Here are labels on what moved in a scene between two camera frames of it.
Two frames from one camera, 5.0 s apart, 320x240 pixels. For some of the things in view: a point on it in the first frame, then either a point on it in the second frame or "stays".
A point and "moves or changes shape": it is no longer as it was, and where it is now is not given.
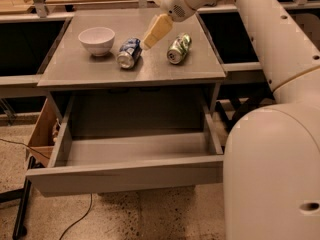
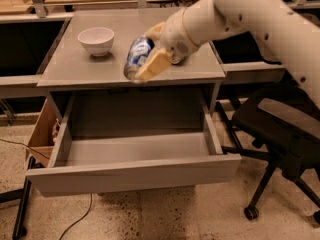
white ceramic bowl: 98,40 stays
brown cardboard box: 44,133 stays
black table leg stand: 21,195 stays
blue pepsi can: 130,50 moves or changes shape
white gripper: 172,1 -> 174,36
